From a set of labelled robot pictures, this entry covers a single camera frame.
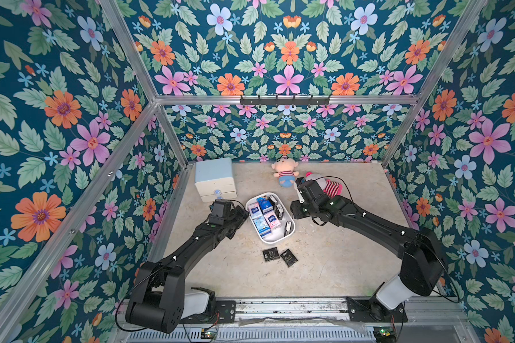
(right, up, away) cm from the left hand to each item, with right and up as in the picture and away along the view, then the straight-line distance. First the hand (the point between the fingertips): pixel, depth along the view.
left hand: (248, 215), depth 89 cm
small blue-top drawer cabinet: (-16, +16, +3) cm, 22 cm away
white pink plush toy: (+39, +11, +12) cm, 42 cm away
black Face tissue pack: (+12, +3, +7) cm, 14 cm away
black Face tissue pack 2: (+17, -5, 0) cm, 18 cm away
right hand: (+20, +4, -4) cm, 20 cm away
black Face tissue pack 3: (+17, -16, -5) cm, 24 cm away
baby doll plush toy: (+17, +20, +19) cm, 32 cm away
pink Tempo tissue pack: (+10, -2, +2) cm, 11 cm away
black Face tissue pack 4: (+10, -15, -4) cm, 18 cm away
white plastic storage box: (+13, -8, +3) cm, 15 cm away
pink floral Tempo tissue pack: (+2, +2, +5) cm, 6 cm away
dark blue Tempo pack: (+6, -4, 0) cm, 7 cm away
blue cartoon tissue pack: (+7, +4, +7) cm, 11 cm away
